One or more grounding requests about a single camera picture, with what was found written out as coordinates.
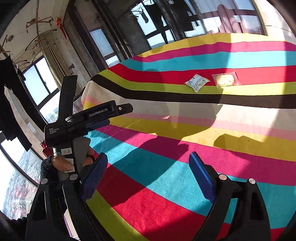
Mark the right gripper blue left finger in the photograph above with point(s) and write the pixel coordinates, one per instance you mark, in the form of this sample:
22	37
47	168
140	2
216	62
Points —
91	176

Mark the left hand in black glove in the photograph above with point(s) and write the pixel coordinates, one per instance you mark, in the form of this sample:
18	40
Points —
50	166

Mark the white printed snack packet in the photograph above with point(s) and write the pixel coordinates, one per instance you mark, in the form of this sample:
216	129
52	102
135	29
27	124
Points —
197	82

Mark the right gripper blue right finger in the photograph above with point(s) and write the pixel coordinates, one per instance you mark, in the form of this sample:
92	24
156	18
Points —
204	176

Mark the clear packet with round pastry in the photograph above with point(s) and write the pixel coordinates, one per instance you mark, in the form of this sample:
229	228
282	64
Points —
226	79

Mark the colourful striped cloth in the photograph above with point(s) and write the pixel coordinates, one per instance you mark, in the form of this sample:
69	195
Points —
148	191

